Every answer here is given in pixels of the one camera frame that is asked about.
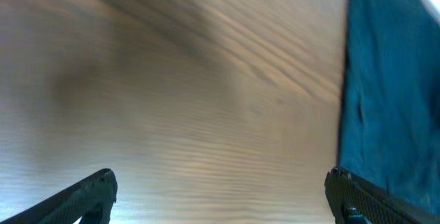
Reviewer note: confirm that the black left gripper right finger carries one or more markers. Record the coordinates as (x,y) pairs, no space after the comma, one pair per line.
(353,199)

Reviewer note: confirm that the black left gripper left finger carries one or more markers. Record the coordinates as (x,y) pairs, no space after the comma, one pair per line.
(89,201)

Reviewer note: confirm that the dark blue shorts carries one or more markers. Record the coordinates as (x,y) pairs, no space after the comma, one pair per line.
(389,130)

